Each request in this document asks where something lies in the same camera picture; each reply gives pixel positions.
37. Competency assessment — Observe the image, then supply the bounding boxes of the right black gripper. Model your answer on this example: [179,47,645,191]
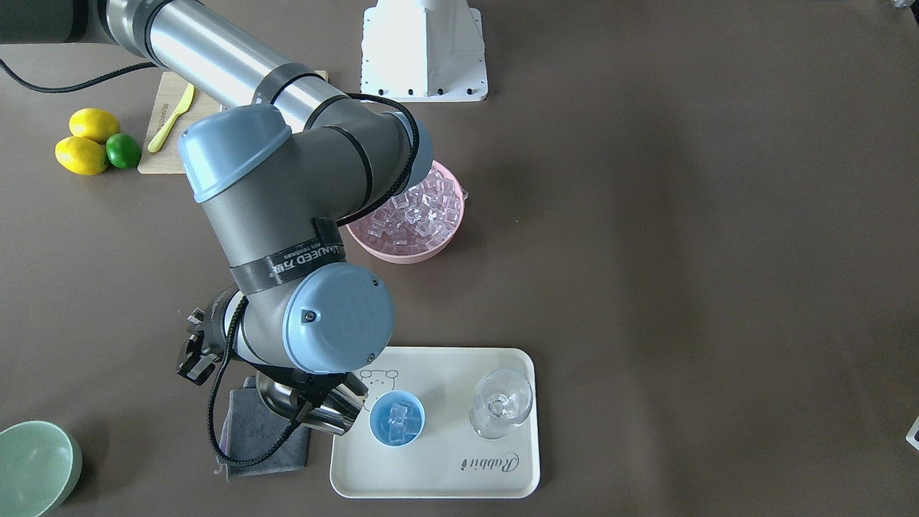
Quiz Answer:
[176,287,338,421]

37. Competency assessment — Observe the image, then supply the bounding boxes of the steel ice scoop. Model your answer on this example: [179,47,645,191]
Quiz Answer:
[256,372,368,436]

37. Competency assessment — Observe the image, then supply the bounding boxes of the ice cubes from scoop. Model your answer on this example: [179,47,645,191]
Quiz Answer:
[381,403,423,445]

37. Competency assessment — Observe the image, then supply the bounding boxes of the pink bowl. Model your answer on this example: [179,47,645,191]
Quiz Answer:
[347,159,466,264]

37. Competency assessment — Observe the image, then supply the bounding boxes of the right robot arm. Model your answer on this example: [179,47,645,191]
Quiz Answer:
[2,1,432,435]

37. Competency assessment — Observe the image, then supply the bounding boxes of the light blue cup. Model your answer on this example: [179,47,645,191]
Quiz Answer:
[370,391,426,447]

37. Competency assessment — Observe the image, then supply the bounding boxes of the pile of clear ice cubes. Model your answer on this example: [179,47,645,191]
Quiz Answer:
[359,169,469,253]

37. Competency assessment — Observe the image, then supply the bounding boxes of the grey folded cloth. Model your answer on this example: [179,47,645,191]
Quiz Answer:
[215,376,311,480]

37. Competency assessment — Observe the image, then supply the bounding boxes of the bamboo cutting board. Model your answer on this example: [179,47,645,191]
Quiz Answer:
[138,70,328,175]

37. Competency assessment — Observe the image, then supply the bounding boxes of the green bowl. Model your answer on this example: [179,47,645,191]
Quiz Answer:
[1,420,83,516]

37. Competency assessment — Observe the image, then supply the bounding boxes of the yellow plastic knife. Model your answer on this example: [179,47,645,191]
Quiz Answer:
[146,84,196,154]

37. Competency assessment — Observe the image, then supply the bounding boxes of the green lime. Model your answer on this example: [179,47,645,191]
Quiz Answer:
[104,132,142,169]

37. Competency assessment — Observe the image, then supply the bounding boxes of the lower yellow lemon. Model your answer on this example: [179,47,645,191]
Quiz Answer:
[55,136,109,176]

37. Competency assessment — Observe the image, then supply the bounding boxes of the yellow lemon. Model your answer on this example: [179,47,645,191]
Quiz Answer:
[68,108,121,144]
[55,136,109,176]

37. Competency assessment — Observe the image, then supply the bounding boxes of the upper yellow lemon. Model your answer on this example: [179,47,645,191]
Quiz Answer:
[68,108,121,144]

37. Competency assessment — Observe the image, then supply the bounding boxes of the cream rabbit tray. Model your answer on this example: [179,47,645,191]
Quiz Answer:
[330,346,541,498]

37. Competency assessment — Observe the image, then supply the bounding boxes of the clear wine glass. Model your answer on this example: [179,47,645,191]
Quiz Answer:
[469,368,535,439]

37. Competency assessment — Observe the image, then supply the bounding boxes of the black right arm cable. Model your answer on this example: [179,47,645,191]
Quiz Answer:
[0,57,421,467]

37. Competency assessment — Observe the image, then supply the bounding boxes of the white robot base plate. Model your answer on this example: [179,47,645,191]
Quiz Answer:
[359,1,489,103]

